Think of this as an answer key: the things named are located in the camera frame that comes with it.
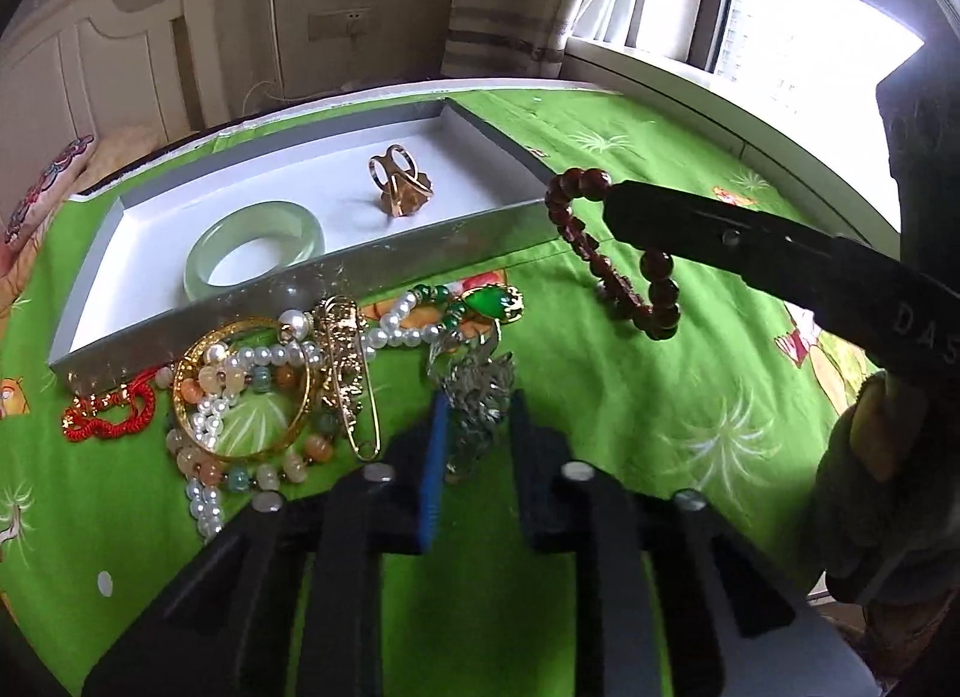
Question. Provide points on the person's right hand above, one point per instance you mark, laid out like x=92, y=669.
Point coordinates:
x=900, y=517

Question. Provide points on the gold bangle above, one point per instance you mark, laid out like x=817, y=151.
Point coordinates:
x=296, y=427

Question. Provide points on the floral embroidered pillow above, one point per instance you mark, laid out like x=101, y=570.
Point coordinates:
x=45, y=180

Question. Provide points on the dark framed window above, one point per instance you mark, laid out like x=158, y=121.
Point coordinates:
x=787, y=30

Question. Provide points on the grey jewelry box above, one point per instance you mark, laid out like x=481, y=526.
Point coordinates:
x=465, y=157

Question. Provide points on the green printed cloth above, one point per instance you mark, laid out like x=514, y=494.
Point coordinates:
x=637, y=404

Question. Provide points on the green gem gold pendant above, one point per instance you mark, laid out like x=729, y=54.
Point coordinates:
x=487, y=303

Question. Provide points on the silver brooch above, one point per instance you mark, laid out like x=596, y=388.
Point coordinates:
x=472, y=382

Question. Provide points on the pale green jade bangle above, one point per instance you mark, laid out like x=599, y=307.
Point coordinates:
x=202, y=266

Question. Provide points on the gold pin brooch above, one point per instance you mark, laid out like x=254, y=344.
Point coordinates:
x=337, y=352

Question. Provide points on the white bed headboard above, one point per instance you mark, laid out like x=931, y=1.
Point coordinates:
x=112, y=67

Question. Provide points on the white wall socket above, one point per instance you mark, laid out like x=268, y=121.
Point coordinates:
x=341, y=22

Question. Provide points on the person's right forearm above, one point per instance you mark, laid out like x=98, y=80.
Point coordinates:
x=915, y=637

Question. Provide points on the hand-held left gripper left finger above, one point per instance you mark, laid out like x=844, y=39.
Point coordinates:
x=433, y=476

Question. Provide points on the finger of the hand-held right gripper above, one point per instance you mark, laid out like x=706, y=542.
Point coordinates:
x=675, y=217

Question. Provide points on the cream pillow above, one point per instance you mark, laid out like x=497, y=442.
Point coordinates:
x=135, y=142

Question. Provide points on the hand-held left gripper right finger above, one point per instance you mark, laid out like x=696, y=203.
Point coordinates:
x=525, y=472

